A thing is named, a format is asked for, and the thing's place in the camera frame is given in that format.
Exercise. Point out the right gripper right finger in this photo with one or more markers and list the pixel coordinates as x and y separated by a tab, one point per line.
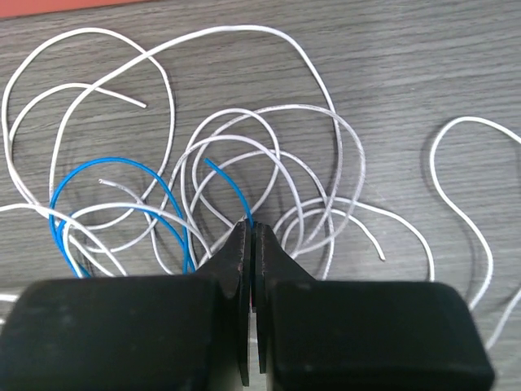
360	335

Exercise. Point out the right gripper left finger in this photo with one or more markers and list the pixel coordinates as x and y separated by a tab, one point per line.
159	332

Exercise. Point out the red plastic bin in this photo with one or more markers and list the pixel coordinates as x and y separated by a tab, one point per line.
15	8

